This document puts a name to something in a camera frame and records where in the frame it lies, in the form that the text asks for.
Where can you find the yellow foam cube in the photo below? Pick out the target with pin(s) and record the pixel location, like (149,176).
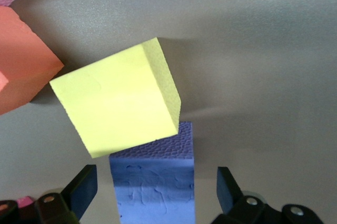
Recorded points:
(116,97)

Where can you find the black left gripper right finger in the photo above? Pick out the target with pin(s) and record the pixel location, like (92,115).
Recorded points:
(237,208)

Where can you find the red foam cube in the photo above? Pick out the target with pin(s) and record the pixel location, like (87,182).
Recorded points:
(25,202)

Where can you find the orange foam cube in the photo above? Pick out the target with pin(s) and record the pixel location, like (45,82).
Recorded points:
(23,58)

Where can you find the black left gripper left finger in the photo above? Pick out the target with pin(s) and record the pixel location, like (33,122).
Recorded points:
(79,192)

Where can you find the purple foam cube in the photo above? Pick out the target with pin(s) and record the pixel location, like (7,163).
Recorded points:
(152,189)

